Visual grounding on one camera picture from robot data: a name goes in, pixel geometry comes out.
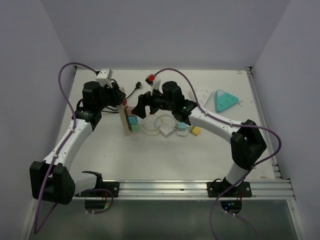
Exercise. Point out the teal power strip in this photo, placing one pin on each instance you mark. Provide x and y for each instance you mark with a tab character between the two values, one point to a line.
224	100

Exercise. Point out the aluminium front rail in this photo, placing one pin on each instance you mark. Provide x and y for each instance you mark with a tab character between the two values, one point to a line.
190	190

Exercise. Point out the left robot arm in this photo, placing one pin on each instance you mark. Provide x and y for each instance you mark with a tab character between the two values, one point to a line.
50	179

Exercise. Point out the teal cube charger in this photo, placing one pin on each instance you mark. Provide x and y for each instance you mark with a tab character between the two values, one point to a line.
132	120

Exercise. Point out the light blue usb charger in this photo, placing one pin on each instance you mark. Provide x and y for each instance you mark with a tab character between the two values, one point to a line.
181	127

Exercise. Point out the pink cube charger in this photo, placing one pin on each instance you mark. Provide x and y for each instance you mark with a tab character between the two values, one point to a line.
128	110

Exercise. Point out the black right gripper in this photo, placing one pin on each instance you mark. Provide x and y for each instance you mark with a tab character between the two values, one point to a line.
144	100

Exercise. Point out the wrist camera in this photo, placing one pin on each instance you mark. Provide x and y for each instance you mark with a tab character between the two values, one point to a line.
104	77
154	82

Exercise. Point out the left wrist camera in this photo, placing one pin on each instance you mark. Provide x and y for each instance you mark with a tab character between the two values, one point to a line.
104	77

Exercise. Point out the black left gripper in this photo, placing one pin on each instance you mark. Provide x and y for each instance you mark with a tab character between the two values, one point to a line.
117	95

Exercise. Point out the beige power strip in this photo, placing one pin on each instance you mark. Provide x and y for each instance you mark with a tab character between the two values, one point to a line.
123	117

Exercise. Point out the white triangular power strip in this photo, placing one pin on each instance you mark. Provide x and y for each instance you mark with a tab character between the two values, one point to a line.
203	95

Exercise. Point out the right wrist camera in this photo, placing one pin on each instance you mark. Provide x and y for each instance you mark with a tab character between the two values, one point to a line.
154	82

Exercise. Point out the green cube charger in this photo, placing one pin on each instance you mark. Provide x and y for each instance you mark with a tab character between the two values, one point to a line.
135	128

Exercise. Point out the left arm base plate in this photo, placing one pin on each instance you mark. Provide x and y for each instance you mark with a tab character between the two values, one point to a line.
112	186

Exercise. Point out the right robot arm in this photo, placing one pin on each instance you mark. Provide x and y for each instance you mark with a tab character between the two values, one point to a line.
245	139

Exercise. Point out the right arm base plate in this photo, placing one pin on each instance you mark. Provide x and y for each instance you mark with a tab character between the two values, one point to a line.
219	187

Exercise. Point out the white charger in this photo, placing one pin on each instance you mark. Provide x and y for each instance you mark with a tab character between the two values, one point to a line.
166	130

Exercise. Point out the yellow cube charger front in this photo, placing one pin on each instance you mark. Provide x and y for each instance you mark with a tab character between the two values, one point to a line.
194	130

